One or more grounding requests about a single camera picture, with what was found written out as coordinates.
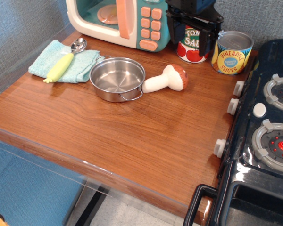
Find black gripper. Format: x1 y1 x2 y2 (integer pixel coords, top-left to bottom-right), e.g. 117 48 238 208
166 0 224 57

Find shiny metal pot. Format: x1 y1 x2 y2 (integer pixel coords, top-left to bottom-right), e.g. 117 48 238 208
89 56 145 103

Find plush white brown mushroom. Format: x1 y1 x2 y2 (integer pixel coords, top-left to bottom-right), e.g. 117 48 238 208
142 64 189 93

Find tomato sauce can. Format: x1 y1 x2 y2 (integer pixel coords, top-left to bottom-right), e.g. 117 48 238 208
177 26 209 63

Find pineapple slices can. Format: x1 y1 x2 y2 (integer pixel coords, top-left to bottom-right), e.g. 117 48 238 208
211 31 254 75

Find teal toy microwave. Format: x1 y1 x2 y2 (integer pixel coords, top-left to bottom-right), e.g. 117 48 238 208
66 0 170 52

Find dark blue toy stove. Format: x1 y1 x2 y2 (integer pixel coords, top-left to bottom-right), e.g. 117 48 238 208
184 39 283 226

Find teal folded cloth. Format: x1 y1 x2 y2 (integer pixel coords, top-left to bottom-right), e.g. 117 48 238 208
28 40 100 83

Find clear acrylic table guard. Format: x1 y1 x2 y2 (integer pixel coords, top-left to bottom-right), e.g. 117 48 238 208
0 129 188 226

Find spoon with yellow handle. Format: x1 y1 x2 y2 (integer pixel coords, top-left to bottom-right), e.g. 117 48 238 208
43 38 87 84

